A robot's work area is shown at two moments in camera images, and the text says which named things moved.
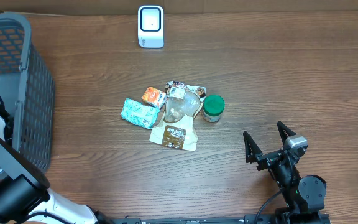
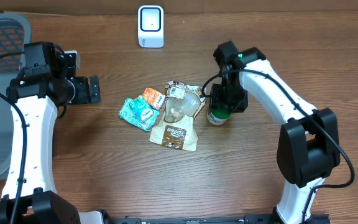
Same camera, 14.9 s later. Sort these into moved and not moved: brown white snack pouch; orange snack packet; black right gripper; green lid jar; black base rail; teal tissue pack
Moved: teal tissue pack; green lid jar; black right gripper
Not moved: orange snack packet; black base rail; brown white snack pouch
